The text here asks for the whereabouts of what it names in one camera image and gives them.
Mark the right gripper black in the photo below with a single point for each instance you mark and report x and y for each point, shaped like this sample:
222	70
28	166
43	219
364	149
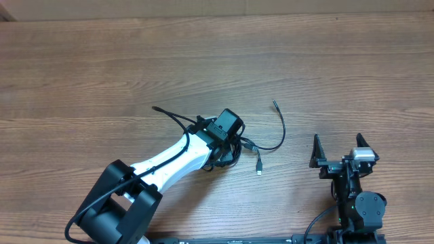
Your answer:
330	167

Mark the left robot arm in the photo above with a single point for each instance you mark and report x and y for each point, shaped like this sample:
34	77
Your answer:
121	204

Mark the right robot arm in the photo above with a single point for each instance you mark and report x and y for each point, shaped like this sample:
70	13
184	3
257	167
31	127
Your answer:
360	212

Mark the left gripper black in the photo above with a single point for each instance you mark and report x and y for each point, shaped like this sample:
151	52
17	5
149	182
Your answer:
228	154

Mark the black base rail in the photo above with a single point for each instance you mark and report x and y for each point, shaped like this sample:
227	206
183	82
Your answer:
294	239

